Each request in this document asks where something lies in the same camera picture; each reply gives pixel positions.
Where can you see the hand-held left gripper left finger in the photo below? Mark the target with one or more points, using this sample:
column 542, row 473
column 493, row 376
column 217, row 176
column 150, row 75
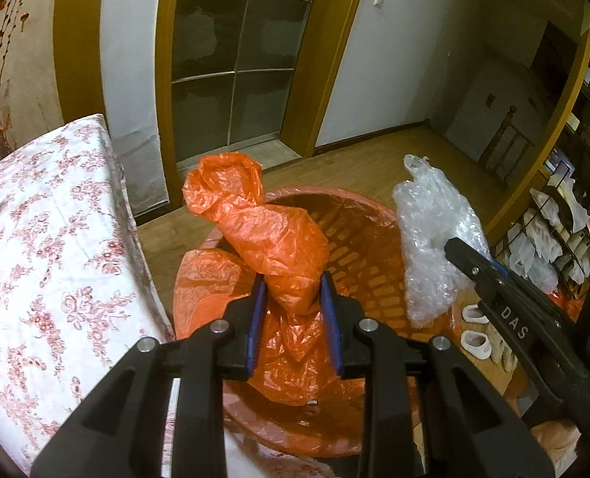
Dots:
column 257, row 318

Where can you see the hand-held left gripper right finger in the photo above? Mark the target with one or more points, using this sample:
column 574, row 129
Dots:
column 332, row 323

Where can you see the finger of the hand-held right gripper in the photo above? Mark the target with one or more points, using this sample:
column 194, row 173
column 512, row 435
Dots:
column 516, row 321
column 500, row 269

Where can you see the crinkled clear plastic bag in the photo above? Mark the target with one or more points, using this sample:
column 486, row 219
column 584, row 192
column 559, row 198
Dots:
column 429, row 239

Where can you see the orange plastic bag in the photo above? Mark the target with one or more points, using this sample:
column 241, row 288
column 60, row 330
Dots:
column 275, row 239

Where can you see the orange bin liner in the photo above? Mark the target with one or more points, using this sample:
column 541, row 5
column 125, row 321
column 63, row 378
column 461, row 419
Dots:
column 285, row 438

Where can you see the white slippers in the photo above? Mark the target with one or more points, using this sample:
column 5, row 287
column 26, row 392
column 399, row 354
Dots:
column 504, row 351

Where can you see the white plastic bag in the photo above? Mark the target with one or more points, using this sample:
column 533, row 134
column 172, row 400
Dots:
column 531, row 259

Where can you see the white slipper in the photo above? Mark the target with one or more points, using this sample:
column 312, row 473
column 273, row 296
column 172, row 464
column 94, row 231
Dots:
column 475, row 344
column 474, row 314

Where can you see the wooden chair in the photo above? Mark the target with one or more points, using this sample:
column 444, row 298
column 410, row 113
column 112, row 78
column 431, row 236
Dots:
column 511, row 139

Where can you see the wooden bookcase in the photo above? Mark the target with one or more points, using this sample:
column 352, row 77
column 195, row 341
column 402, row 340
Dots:
column 563, row 129

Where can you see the floral tablecloth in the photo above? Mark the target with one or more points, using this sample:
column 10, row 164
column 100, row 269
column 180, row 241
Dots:
column 65, row 259

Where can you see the wooden glass sliding door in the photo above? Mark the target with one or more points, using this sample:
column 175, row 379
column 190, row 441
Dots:
column 255, row 99

